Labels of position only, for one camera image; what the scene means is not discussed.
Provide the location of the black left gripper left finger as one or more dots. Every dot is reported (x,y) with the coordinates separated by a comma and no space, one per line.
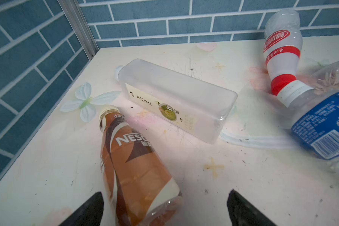
(88,214)

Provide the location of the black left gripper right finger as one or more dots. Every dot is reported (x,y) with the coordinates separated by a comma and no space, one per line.
(243,213)

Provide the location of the clear bottle blue label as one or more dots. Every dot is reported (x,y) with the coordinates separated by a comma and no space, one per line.
(313,106)

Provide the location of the brown Nescafe coffee bottle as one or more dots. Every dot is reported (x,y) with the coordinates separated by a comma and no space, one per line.
(139,186)

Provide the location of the frosted rectangular plastic bottle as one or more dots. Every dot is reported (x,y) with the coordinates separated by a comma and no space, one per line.
(197,107)

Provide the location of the white bottle red bands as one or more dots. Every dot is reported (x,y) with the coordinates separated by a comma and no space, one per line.
(282,48)

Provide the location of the aluminium corner post left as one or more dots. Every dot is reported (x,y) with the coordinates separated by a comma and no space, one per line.
(78,22)

